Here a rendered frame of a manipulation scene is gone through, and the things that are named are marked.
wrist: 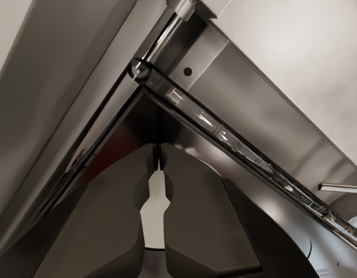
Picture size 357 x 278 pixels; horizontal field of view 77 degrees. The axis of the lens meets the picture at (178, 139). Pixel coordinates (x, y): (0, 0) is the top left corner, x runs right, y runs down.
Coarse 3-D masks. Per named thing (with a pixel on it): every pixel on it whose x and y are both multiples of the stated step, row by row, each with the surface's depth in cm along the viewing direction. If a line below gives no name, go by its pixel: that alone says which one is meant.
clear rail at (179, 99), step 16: (144, 64) 12; (144, 80) 12; (160, 80) 12; (160, 96) 13; (176, 96) 13; (192, 96) 13; (176, 112) 13; (192, 112) 13; (208, 112) 13; (208, 128) 14; (224, 128) 14; (224, 144) 14; (240, 144) 14; (240, 160) 15; (256, 160) 15; (272, 160) 16; (272, 176) 16; (288, 176) 16; (288, 192) 17; (304, 192) 17; (320, 208) 18; (336, 224) 18; (352, 224) 20; (352, 240) 20
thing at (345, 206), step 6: (342, 198) 28; (348, 198) 28; (354, 198) 27; (330, 204) 29; (336, 204) 28; (342, 204) 28; (348, 204) 27; (354, 204) 27; (336, 210) 28; (342, 210) 27; (348, 210) 27; (354, 210) 26; (342, 216) 27; (348, 216) 27; (354, 216) 26; (354, 222) 26; (330, 228) 27
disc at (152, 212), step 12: (156, 180) 16; (156, 192) 16; (144, 204) 17; (156, 204) 17; (168, 204) 17; (144, 216) 17; (156, 216) 17; (144, 228) 18; (156, 228) 18; (144, 240) 19; (156, 240) 19
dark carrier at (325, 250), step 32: (128, 128) 14; (160, 128) 14; (192, 128) 14; (96, 160) 15; (224, 160) 15; (256, 192) 17; (288, 224) 19; (320, 224) 19; (160, 256) 20; (320, 256) 21; (352, 256) 21
